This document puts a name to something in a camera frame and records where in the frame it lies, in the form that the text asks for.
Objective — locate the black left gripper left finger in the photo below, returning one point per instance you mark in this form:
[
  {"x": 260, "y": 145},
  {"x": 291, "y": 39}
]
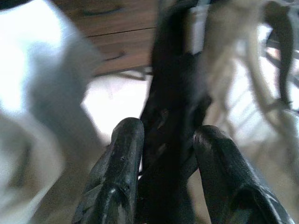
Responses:
[{"x": 121, "y": 168}]

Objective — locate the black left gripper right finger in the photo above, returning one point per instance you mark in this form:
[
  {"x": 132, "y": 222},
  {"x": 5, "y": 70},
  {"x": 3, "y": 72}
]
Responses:
[{"x": 224, "y": 168}]

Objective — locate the black garment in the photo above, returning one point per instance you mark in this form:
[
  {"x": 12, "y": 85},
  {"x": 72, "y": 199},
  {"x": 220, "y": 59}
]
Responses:
[{"x": 172, "y": 93}]

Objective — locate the white garment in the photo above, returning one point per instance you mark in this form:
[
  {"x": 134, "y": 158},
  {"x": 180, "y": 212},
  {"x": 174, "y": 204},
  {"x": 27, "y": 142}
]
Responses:
[{"x": 35, "y": 70}]

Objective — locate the dark wood cabinet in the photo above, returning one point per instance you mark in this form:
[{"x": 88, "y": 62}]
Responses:
[{"x": 121, "y": 21}]

